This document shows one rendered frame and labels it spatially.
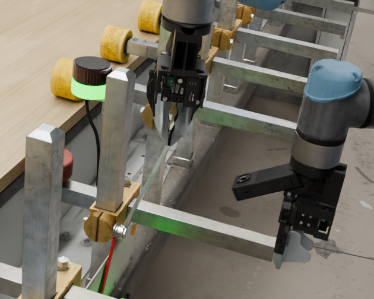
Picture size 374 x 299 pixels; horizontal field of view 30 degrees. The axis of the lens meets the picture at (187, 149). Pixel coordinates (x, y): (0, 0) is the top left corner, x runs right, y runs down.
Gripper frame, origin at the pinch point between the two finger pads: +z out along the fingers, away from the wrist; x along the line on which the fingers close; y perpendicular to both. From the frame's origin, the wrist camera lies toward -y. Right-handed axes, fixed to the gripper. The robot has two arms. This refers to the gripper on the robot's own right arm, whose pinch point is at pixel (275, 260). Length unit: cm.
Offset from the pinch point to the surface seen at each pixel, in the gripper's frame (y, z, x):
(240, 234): -6.5, -3.4, -0.5
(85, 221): -30.9, -2.9, -8.2
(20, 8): -85, -7, 70
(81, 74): -33.9, -27.6, -6.9
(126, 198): -26.9, -4.4, -0.8
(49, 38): -69, -7, 54
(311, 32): -20, 40, 263
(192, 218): -15.1, -3.4, 0.2
